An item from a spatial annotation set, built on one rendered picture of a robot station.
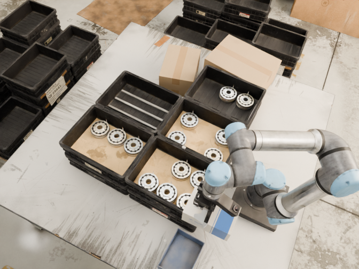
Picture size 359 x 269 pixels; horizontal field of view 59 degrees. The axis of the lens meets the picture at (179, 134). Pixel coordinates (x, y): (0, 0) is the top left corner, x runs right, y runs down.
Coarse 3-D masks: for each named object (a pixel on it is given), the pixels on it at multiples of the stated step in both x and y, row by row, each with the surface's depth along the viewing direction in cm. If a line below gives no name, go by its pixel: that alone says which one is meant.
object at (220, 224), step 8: (192, 192) 128; (192, 200) 127; (184, 208) 125; (192, 208) 125; (200, 208) 125; (216, 208) 125; (240, 208) 126; (184, 216) 127; (192, 216) 123; (216, 216) 124; (224, 216) 124; (192, 224) 130; (200, 224) 126; (208, 224) 122; (216, 224) 122; (224, 224) 122; (232, 224) 122; (208, 232) 129; (216, 232) 124; (224, 232) 120
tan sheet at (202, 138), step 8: (184, 112) 188; (176, 120) 185; (200, 120) 186; (176, 128) 182; (200, 128) 182; (208, 128) 183; (216, 128) 183; (192, 136) 179; (200, 136) 179; (208, 136) 180; (192, 144) 176; (200, 144) 177; (208, 144) 177; (216, 144) 177; (200, 152) 174; (224, 152) 175; (224, 160) 172
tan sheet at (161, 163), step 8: (160, 152) 173; (152, 160) 170; (160, 160) 170; (168, 160) 170; (176, 160) 170; (144, 168) 167; (152, 168) 167; (160, 168) 168; (168, 168) 168; (192, 168) 168; (160, 176) 165; (168, 176) 165; (160, 184) 163; (176, 184) 163; (184, 184) 163; (184, 192) 161; (176, 200) 158
